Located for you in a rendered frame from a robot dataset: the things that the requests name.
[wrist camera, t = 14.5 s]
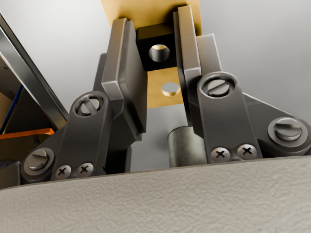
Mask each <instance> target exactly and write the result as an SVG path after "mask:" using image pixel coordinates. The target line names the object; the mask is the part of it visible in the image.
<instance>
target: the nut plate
mask: <svg viewBox="0 0 311 233"><path fill-rule="evenodd" d="M100 1H101V4H102V6H103V9H104V12H105V14H106V17H107V20H108V23H109V25H110V28H111V29H112V22H113V20H116V19H121V18H127V20H128V21H130V20H131V21H132V22H133V25H134V28H135V32H136V45H137V49H138V52H139V55H140V58H141V61H142V65H143V68H144V70H145V71H147V73H148V90H147V108H156V107H163V106H169V105H176V104H183V103H184V102H183V97H182V93H181V88H180V87H179V89H178V90H177V91H175V92H165V91H163V90H162V86H163V85H164V84H166V83H169V82H173V83H176V84H178V85H179V86H180V81H179V76H178V70H177V60H176V47H175V35H174V17H173V12H177V11H178V7H182V6H188V5H191V10H192V16H193V23H194V29H195V35H196V36H201V35H202V25H201V15H200V6H199V0H100ZM159 44H161V45H163V46H156V45H159Z"/></svg>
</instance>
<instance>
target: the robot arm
mask: <svg viewBox="0 0 311 233"><path fill-rule="evenodd" d="M173 17H174V35H175V47H176V60H177V70H178V76H179V81H180V88H181V93H182V97H183V102H184V107H185V112H186V117H187V123H188V127H193V131H194V133H195V134H196V135H198V136H199V137H201V138H202V139H204V145H205V153H206V159H207V164H204V165H194V166H181V167H172V168H163V169H155V170H146V171H137V172H130V171H131V154H132V149H131V144H132V143H134V142H136V141H142V133H146V124H147V90H148V73H147V71H145V70H144V68H143V65H142V61H141V58H140V55H139V52H138V49H137V45H136V32H135V28H134V25H133V22H132V21H131V20H130V21H128V20H127V18H121V19H116V20H113V22H112V29H111V34H110V39H109V44H108V49H107V52H106V53H102V54H100V58H99V63H98V67H97V72H96V76H95V81H94V86H93V91H91V92H86V93H84V94H82V95H80V96H79V97H78V98H77V99H76V100H75V101H74V102H73V104H72V106H71V108H70V112H69V115H68V119H67V122H66V124H65V125H64V126H62V127H61V128H60V129H59V130H57V131H56V132H55V133H54V134H53V135H51V136H50V137H49V138H47V139H46V140H45V141H44V142H42V143H41V144H40V145H39V146H37V147H36V148H35V149H33V150H32V151H31V152H30V153H29V154H28V155H27V156H26V157H25V159H24V160H23V162H22V163H20V162H19V161H17V162H15V163H13V164H11V165H8V166H6V167H4V168H1V169H0V233H311V126H310V125H309V124H308V123H307V122H306V121H304V120H302V119H301V118H299V117H297V116H295V115H292V114H290V113H288V112H286V111H283V110H281V109H279V108H277V107H274V106H272V105H270V104H268V103H265V102H263V101H261V100H259V99H257V98H254V97H252V96H250V95H248V94H245V93H243V91H242V88H241V85H240V82H239V80H238V78H237V77H236V76H234V75H233V74H230V73H228V72H223V70H222V66H221V62H220V58H219V54H218V49H217V45H216V41H215V37H214V34H213V33H212V34H207V35H201V36H196V35H195V29H194V23H193V16H192V10H191V5H188V6H182V7H178V11H177V12H173Z"/></svg>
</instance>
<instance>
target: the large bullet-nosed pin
mask: <svg viewBox="0 0 311 233"><path fill-rule="evenodd" d="M168 158H169V168H172V167H181V166H194V165H204V164H207V159H206V153H205V145H204V139H202V138H201V137H199V136H198V135H196V134H195V133H194V131H193V127H188V126H182V127H178V128H176V129H173V130H172V131H171V132H170V133H169V135H168Z"/></svg>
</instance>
